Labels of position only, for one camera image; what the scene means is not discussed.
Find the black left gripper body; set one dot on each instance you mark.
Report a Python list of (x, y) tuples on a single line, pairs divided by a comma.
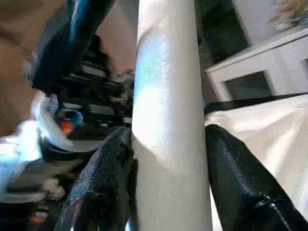
[(96, 103)]

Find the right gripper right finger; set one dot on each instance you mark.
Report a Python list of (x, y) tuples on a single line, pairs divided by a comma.
[(240, 187)]

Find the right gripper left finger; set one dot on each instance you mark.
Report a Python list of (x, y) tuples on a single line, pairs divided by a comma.
[(103, 187)]

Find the white plastic table top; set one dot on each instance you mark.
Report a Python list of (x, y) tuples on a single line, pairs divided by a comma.
[(276, 134)]

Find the white plastic table leg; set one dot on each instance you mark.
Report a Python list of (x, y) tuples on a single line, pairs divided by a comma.
[(168, 120)]

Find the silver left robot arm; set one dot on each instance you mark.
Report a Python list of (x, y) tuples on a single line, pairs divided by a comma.
[(19, 149)]

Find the white glass-door cabinet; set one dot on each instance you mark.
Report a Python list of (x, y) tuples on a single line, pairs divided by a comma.
[(276, 60)]

